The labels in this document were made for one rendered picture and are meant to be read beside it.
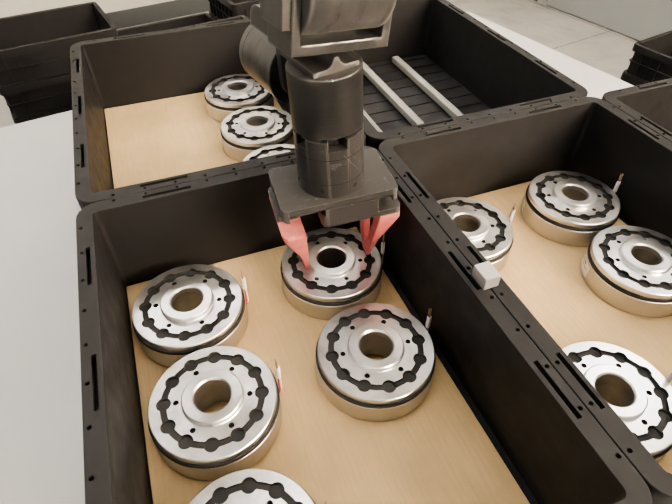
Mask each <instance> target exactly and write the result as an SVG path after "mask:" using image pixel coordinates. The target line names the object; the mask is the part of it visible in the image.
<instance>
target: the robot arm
mask: <svg viewBox="0 0 672 504"><path fill-rule="evenodd" d="M396 1H397V0H260V3H259V4H254V5H252V6H251V10H250V25H249V26H248V27H247V29H246V30H245V32H244V34H243V36H242V38H241V41H240V46H239V56H240V61H241V64H242V66H243V68H244V69H245V71H246V72H247V73H248V74H249V75H250V76H251V77H252V78H253V79H255V80H256V81H257V82H258V83H259V84H260V85H261V86H262V87H264V88H265V89H266V90H267V91H268V92H269V93H270V94H272V95H273V96H274V97H275V98H276V99H277V100H278V101H280V102H281V103H283V104H285V105H288V106H290V112H291V121H292V129H293V137H294V146H295V154H296V162H297V163H295V164H290V165H285V166H280V167H276V168H272V169H270V170H269V171H268V174H269V180H270V185H271V187H269V189H268V193H269V199H270V202H271V205H272V208H273V211H274V215H275V218H276V221H277V224H278V227H279V230H280V233H281V236H282V239H283V241H284V243H285V244H286V245H287V246H289V247H290V248H291V249H292V250H293V251H294V252H295V253H296V254H297V255H298V256H299V257H300V258H301V260H302V262H303V265H304V267H305V269H306V270H308V269H309V253H308V244H307V236H306V232H305V230H304V227H303V224H302V222H301V219H300V216H304V215H309V214H313V213H318V216H319V218H320V221H321V223H322V225H323V226H324V227H333V226H337V225H342V224H346V223H350V222H355V221H359V220H360V232H361V239H362V246H363V249H364V251H365V253H366V255H369V254H370V253H371V251H372V249H373V248H374V246H375V245H376V243H377V241H378V240H379V238H380V237H381V236H382V235H383V234H384V233H385V232H386V231H387V230H388V229H389V227H390V226H391V225H392V224H393V223H394V222H395V221H396V220H397V219H398V218H399V215H400V202H399V200H398V199H397V188H398V185H397V183H396V181H395V180H394V178H393V176H392V175H391V173H390V172H389V170H388V169H387V167H386V165H385V164H384V162H383V161H382V159H381V157H380V156H379V154H378V153H377V151H376V150H375V149H372V148H368V149H364V122H363V120H364V117H363V59H362V57H361V56H360V55H359V54H358V53H356V52H355V51H354V50H362V49H370V48H377V47H385V46H388V40H389V33H390V27H391V20H392V13H393V10H394V8H395V5H396ZM372 217H373V223H372V225H371V228H370V219H371V218H372Z"/></svg>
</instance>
